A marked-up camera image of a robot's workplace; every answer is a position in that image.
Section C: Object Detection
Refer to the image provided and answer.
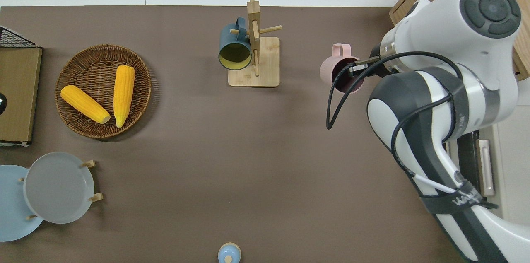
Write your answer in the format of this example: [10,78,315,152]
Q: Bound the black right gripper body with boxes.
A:
[364,43,394,79]

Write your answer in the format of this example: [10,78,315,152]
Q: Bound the pink ribbed mug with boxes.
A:
[320,43,365,94]

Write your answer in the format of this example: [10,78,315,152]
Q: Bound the wooden mug tree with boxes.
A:
[228,0,283,87]

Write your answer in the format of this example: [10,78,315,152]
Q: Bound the dark blue mug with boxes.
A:
[218,17,252,70]

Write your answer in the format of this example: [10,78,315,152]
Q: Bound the brown table mat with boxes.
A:
[0,5,501,263]

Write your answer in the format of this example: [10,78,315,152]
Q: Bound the white toaster oven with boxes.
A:
[445,89,530,230]

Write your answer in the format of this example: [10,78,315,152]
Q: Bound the blue dome bell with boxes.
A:
[218,242,241,263]

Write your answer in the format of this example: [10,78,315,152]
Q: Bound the yellow corn cob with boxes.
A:
[113,65,135,128]
[60,85,111,124]

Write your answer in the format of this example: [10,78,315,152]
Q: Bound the round wicker basket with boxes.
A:
[55,44,152,138]

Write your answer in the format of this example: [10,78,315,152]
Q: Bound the grey plate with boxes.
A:
[23,152,95,224]

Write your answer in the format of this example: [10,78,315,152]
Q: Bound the light blue plate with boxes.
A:
[0,165,44,242]

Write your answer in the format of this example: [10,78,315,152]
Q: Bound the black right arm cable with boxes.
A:
[326,51,463,191]

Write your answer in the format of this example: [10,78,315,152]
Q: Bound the toaster oven door handle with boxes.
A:
[476,139,496,197]

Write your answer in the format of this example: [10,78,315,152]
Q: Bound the wire grid box wooden shelf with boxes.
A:
[0,26,43,147]

